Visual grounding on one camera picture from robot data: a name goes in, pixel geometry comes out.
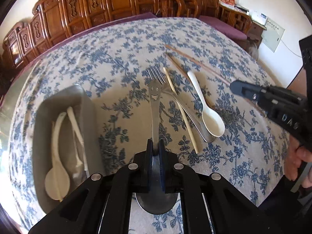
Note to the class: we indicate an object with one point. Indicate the cream handled small fork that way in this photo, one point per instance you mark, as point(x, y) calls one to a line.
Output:
point(76, 136)

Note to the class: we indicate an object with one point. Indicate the purple armchair cushion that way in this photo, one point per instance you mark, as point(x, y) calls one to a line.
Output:
point(224, 28)

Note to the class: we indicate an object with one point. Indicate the cream chopstick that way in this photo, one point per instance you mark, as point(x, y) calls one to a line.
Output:
point(182, 113)
point(55, 160)

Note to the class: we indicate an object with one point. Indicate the cream plastic spoon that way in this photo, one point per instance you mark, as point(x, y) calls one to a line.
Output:
point(211, 119)

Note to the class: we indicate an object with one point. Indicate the white plastic bag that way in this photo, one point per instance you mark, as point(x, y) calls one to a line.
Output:
point(252, 49)

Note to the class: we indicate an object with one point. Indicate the wooden side table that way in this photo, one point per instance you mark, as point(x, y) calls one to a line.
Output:
point(255, 33)

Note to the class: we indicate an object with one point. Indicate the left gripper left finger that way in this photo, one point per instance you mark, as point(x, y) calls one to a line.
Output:
point(101, 204)

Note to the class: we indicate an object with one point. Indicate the red card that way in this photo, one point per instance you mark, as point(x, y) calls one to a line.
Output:
point(227, 3)

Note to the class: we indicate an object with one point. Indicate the large cream ladle spoon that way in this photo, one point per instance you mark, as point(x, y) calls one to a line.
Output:
point(63, 176)

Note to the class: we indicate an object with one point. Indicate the white wall electrical panel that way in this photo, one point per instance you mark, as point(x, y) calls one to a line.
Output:
point(271, 37)

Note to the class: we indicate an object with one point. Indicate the white router box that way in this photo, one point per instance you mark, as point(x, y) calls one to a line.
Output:
point(259, 18)

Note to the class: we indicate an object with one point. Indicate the person's right hand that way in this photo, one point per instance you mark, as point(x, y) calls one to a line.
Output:
point(296, 154)

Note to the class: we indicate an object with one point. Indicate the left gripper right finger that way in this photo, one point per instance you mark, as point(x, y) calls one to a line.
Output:
point(209, 203)

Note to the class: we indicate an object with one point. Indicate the smiley steel spork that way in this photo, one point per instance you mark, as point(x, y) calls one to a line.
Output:
point(156, 201)

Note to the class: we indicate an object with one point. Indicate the long carved wooden sofa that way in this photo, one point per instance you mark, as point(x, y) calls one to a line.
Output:
point(56, 20)

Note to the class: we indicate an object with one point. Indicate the carved wooden armchair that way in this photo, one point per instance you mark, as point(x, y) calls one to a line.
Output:
point(217, 9)

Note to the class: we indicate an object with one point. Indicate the blue floral tablecloth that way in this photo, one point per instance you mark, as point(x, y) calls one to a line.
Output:
point(111, 64)

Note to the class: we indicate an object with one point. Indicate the steel fork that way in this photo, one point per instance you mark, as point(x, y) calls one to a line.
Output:
point(199, 124)

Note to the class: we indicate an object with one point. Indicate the grey metal tray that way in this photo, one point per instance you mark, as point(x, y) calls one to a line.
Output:
point(46, 117)

